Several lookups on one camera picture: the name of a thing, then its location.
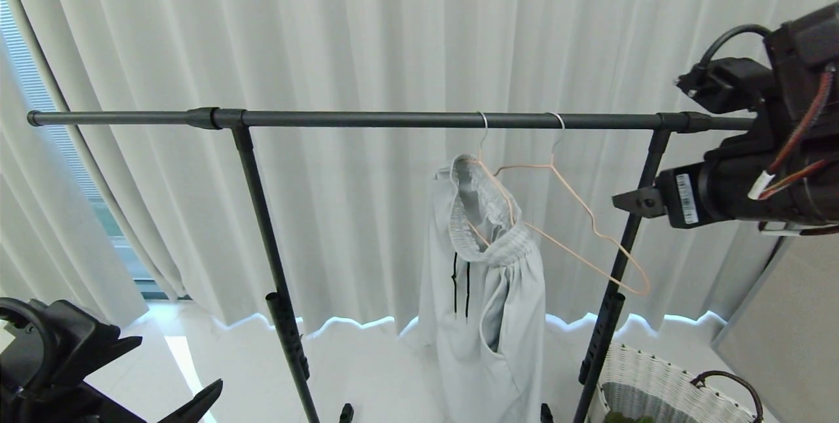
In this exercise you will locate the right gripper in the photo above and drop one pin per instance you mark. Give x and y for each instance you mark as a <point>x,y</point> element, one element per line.
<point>721,187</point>

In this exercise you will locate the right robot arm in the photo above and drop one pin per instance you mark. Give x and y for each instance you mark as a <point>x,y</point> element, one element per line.
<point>806,42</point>

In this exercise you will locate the pink clothes hanger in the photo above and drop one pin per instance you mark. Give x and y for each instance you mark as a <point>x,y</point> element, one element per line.
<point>483,128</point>
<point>554,162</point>

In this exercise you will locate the white laundry basket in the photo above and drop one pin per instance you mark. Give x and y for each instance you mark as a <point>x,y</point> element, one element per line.
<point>655,377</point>

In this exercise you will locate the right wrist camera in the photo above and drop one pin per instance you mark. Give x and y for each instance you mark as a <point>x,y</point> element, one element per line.
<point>727,85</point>

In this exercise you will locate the window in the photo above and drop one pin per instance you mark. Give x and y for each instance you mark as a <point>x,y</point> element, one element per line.
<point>131,259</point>

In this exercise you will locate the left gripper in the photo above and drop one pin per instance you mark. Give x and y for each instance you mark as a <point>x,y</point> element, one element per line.
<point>59,406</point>

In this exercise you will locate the black clothes rack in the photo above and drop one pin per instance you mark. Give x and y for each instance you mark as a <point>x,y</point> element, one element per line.
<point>393,119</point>

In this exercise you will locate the green garment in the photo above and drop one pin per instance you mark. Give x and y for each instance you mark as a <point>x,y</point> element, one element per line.
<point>623,419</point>

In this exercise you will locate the pale grey shorts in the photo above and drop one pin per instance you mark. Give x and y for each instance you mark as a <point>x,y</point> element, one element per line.
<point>491,344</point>

